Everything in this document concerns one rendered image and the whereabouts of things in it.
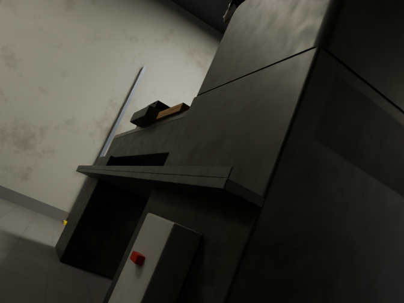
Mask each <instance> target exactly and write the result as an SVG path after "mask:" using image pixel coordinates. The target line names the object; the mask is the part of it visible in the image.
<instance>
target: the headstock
mask: <svg viewBox="0 0 404 303"><path fill-rule="evenodd" d="M316 47H321V48H322V49H324V50H325V51H327V53H329V54H330V55H331V56H333V57H334V58H335V59H336V60H337V61H339V62H340V63H342V64H343V65H344V66H345V67H346V68H348V69H349V70H350V71H351V72H353V73H354V74H355V75H357V76H358V77H359V78H360V79H362V80H363V81H364V82H365V83H366V84H368V85H369V86H370V87H372V88H373V89H374V90H375V91H377V92H378V93H379V94H380V95H382V96H383V97H384V98H386V99H387V100H388V101H389V102H390V103H392V104H393V105H394V106H395V107H397V108H398V109H399V110H401V111H402V112H403V113H404V0H245V1H244V2H243V3H241V4H240V6H238V8H237V9H236V11H235V12H234V13H233V15H232V17H231V20H230V22H229V24H228V27H227V29H226V31H225V33H224V36H223V38H222V40H221V42H220V44H219V47H218V49H217V51H216V54H215V56H214V58H213V60H212V63H211V65H210V67H209V69H208V71H207V74H206V76H205V78H204V81H203V83H202V85H201V87H200V90H199V92H198V94H197V96H199V95H201V94H204V93H206V92H208V91H211V90H214V89H216V88H218V87H221V86H223V85H226V84H228V83H231V82H233V81H236V80H238V79H240V78H243V77H245V76H248V75H250V74H252V73H255V72H257V71H260V70H263V69H265V68H267V67H270V66H272V65H274V64H277V63H280V62H282V61H284V60H287V59H289V58H291V57H294V56H297V55H299V54H301V53H304V52H306V51H309V50H311V49H314V48H316Z"/></svg>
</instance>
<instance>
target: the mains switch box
mask: <svg viewBox="0 0 404 303"><path fill-rule="evenodd" d="M201 239H202V234H201V233H198V232H196V231H193V230H191V229H189V228H187V227H184V226H182V225H180V224H177V223H175V222H172V221H170V220H167V219H165V218H162V217H160V216H157V215H154V214H152V213H148V214H147V216H146V218H145V220H144V223H143V225H142V227H141V229H140V231H139V234H138V236H137V239H136V241H135V243H134V245H133V247H132V250H131V252H130V254H129V256H128V258H127V261H126V264H125V266H124V268H123V270H122V272H121V275H120V277H119V279H118V281H117V283H116V286H115V288H114V291H113V293H112V295H111V297H110V299H109V302H108V303H176V302H177V299H178V297H179V294H180V291H181V289H182V287H183V284H184V282H185V279H186V276H187V274H188V272H189V269H190V267H191V264H192V261H193V259H194V257H195V254H196V252H197V249H198V246H199V244H200V242H201Z"/></svg>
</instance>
